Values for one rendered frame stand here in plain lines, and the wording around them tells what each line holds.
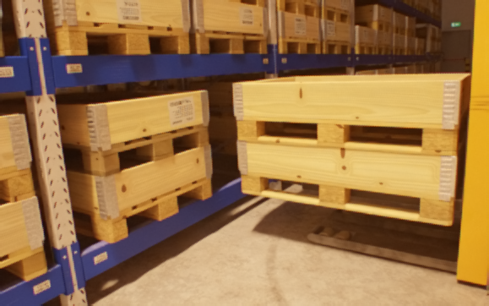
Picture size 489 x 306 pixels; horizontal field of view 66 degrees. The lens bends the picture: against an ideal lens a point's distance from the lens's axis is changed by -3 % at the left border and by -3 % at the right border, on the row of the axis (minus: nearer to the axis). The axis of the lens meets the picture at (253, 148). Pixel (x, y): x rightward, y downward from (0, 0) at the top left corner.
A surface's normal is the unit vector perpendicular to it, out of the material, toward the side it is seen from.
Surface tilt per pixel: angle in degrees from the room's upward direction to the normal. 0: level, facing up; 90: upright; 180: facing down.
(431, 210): 90
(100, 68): 90
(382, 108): 90
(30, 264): 90
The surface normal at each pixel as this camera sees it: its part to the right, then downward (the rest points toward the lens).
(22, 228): 0.84, 0.07
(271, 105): -0.54, 0.20
